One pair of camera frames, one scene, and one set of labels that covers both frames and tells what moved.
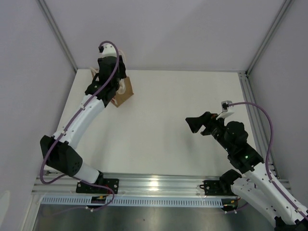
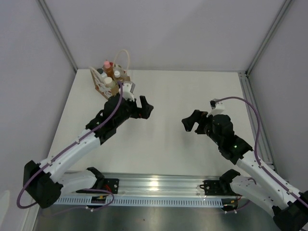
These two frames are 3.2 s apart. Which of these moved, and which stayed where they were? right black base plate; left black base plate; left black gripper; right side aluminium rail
Moved: left black gripper
Stayed: right black base plate; right side aluminium rail; left black base plate
